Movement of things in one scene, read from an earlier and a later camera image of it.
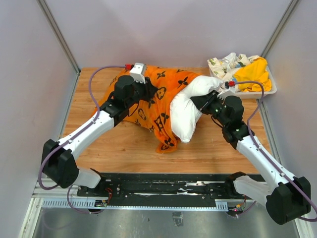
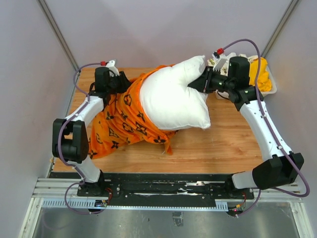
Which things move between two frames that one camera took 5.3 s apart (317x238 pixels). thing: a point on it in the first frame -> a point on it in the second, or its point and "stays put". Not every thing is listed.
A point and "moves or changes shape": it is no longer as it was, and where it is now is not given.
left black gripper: [150, 89] -> [125, 83]
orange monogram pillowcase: [154, 115] -> [122, 122]
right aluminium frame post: [279, 28] stays put
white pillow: [184, 114] moves or changes shape
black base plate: [159, 186] stays put
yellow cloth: [256, 71] stays put
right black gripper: [203, 102] -> [203, 83]
